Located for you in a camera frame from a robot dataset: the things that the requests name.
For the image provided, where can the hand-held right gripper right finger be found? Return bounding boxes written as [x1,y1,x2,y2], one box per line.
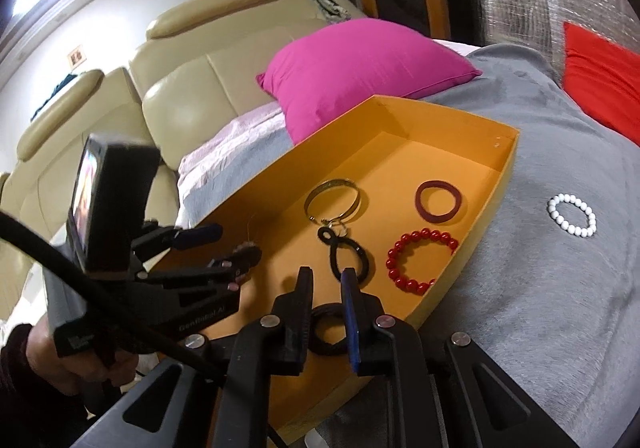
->
[340,267,601,448]

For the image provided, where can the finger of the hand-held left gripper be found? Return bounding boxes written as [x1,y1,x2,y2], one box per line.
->
[145,245,263,299]
[134,223,223,259]

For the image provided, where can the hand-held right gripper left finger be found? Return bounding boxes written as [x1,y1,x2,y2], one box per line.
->
[70,267,316,448]

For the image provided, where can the black looped hair tie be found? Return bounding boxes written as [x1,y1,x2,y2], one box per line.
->
[317,225,375,287]

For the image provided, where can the red bead bracelet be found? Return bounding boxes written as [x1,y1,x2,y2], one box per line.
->
[385,228,460,297]

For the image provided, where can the shiny metal bangle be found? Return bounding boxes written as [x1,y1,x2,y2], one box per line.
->
[305,179,362,229]

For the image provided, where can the maroon hair tie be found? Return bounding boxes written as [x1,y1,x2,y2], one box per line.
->
[415,180,463,222]

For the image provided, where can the orange cardboard box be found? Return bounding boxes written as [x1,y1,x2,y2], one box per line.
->
[150,95,521,444]

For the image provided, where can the person's left forearm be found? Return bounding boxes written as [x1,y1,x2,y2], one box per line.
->
[0,323,86,448]

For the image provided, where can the person's left hand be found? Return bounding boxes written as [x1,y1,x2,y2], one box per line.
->
[25,323,141,399]

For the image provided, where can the pale bed sheet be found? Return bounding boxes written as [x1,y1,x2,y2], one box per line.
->
[177,102,291,209]

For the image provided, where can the teal cloth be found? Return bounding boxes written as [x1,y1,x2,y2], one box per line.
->
[30,70,103,121]

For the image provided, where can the beige leather sofa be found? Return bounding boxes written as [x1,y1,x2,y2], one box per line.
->
[0,0,371,249]

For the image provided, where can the grey blanket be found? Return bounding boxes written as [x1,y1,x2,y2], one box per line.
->
[180,42,640,448]

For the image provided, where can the pink pillow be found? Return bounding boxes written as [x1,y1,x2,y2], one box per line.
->
[256,18,483,146]

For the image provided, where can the striped cloth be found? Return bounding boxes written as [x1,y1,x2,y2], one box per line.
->
[300,0,368,26]

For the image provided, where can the red pillow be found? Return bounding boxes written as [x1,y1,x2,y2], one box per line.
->
[560,22,640,149]

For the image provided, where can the white bead bracelet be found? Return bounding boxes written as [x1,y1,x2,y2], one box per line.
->
[546,193,599,239]

